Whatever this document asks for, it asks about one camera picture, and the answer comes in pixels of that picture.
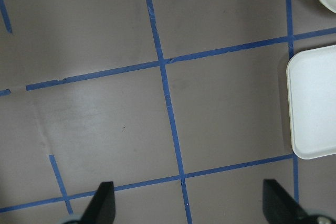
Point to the white rectangular tray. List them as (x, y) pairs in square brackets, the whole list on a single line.
[(311, 97)]

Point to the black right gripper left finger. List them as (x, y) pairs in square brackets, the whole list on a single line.
[(101, 208)]

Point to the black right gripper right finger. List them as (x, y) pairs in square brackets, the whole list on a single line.
[(279, 207)]

